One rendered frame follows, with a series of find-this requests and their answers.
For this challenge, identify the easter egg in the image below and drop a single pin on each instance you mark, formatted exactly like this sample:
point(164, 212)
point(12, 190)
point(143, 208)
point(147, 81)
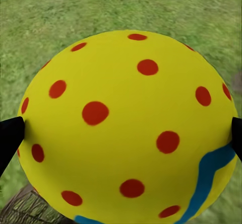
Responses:
point(128, 127)

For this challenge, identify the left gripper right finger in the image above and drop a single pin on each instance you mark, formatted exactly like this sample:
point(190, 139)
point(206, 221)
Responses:
point(237, 136)

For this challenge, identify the wicker basket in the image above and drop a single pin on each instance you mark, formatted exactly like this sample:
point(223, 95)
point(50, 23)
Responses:
point(14, 213)

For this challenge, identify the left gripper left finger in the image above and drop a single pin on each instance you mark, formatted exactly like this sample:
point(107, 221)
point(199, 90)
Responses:
point(11, 136)

